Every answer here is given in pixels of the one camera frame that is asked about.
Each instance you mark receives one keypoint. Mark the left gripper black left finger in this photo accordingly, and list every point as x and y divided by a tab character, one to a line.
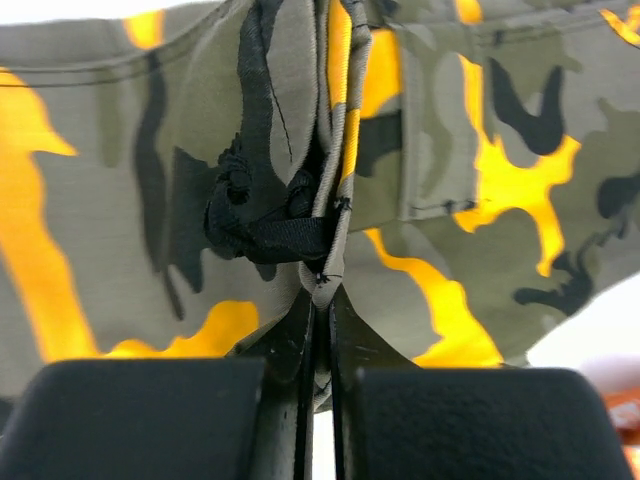
247	416

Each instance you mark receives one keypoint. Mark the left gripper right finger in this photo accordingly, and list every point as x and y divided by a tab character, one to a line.
395	420

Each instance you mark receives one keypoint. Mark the camouflage trousers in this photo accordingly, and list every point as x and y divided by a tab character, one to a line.
467	170

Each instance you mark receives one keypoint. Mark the folded orange trousers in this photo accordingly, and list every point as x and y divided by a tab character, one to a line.
624	410

